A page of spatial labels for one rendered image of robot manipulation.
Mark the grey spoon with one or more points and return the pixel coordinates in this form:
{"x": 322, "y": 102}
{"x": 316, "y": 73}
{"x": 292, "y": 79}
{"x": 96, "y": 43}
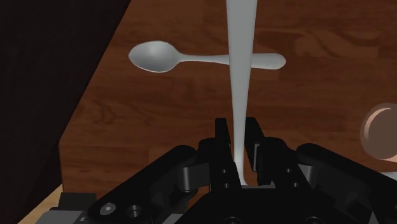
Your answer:
{"x": 155, "y": 57}

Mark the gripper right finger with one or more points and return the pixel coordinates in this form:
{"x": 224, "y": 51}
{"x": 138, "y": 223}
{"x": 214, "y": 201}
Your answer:
{"x": 325, "y": 173}

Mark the brown wooden table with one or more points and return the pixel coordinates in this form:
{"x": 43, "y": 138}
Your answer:
{"x": 139, "y": 108}

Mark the pinkish brown round cup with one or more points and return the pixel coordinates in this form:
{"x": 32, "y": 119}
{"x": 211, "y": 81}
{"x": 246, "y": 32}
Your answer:
{"x": 383, "y": 133}

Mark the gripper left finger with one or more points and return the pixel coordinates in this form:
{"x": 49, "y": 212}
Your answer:
{"x": 186, "y": 173}

